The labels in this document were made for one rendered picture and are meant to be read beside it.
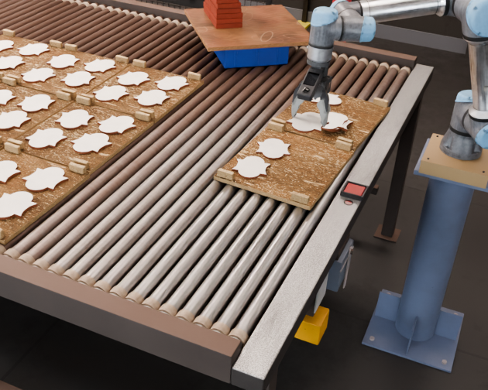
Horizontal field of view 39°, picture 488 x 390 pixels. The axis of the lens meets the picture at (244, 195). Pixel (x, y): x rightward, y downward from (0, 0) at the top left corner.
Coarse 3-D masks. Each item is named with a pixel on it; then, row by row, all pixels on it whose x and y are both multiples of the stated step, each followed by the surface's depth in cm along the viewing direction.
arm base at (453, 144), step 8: (448, 128) 249; (448, 136) 247; (456, 136) 244; (464, 136) 243; (440, 144) 252; (448, 144) 248; (456, 144) 245; (464, 144) 244; (472, 144) 244; (448, 152) 247; (456, 152) 245; (464, 152) 244; (472, 152) 245; (480, 152) 247
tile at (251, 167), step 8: (240, 160) 234; (248, 160) 234; (256, 160) 234; (232, 168) 229; (240, 168) 229; (248, 168) 230; (256, 168) 230; (264, 168) 230; (248, 176) 225; (256, 176) 226
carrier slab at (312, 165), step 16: (256, 144) 245; (304, 144) 247; (320, 144) 247; (272, 160) 236; (288, 160) 237; (304, 160) 237; (320, 160) 238; (336, 160) 238; (240, 176) 227; (272, 176) 228; (288, 176) 228; (304, 176) 228; (320, 176) 229; (256, 192) 221; (272, 192) 220; (288, 192) 220; (304, 192) 221; (320, 192) 221; (304, 208) 215
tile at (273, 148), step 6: (258, 144) 245; (264, 144) 244; (270, 144) 244; (276, 144) 244; (282, 144) 244; (288, 144) 245; (258, 150) 240; (264, 150) 240; (270, 150) 240; (276, 150) 241; (282, 150) 241; (264, 156) 238; (270, 156) 237; (276, 156) 237; (282, 156) 238
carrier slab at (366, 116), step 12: (348, 96) 282; (288, 108) 270; (300, 108) 271; (312, 108) 271; (336, 108) 272; (348, 108) 273; (360, 108) 273; (372, 108) 274; (384, 108) 274; (360, 120) 265; (372, 120) 265; (300, 132) 254; (312, 132) 254; (324, 132) 255; (336, 132) 255; (348, 132) 256; (360, 132) 256; (360, 144) 251
